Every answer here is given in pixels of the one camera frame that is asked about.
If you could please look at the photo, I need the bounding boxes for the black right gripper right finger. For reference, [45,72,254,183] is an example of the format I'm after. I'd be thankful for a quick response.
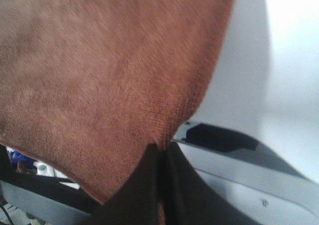
[163,142,252,225]

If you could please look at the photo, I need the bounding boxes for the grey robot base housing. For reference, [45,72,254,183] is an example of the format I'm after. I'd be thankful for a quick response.
[0,121,319,225]

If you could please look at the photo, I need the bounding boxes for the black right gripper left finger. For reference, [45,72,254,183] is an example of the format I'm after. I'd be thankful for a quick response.
[82,144,159,225]

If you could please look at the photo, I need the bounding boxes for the brown towel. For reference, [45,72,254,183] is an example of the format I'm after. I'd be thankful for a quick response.
[0,0,238,225]

